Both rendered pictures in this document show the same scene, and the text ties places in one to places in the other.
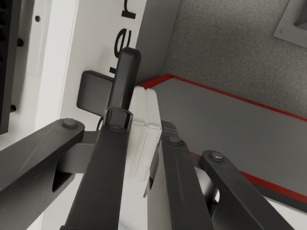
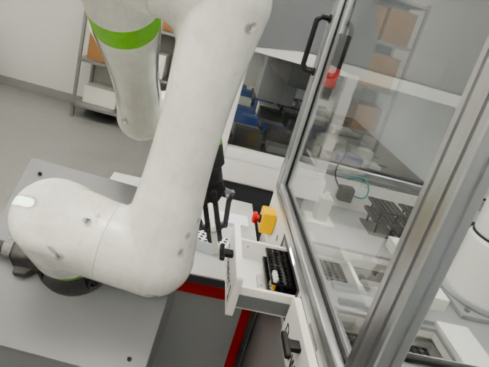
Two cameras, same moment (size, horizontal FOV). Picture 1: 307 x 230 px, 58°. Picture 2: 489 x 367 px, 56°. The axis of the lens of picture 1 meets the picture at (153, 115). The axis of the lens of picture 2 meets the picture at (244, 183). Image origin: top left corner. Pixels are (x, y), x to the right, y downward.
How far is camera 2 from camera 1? 1.09 m
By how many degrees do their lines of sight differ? 50
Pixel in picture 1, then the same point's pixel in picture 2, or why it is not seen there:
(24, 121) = (260, 267)
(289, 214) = not seen: hidden behind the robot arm
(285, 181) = not seen: hidden behind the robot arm
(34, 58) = (259, 277)
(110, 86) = (225, 252)
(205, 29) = not seen: outside the picture
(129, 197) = (213, 263)
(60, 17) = (239, 256)
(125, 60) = (222, 255)
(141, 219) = (205, 258)
